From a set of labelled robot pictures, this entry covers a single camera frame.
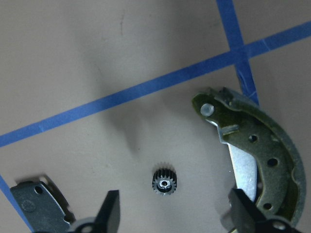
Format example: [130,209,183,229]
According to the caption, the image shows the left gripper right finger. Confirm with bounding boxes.
[228,189,266,233]

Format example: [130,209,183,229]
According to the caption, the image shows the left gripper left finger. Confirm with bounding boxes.
[94,190,121,233]

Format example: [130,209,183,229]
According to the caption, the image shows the black bearing gear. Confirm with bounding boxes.
[152,163,177,196]

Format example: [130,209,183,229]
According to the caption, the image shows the dark brake shoe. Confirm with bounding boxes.
[192,88,306,225]

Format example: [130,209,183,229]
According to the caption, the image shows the black brake pad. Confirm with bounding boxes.
[10,173,76,233]

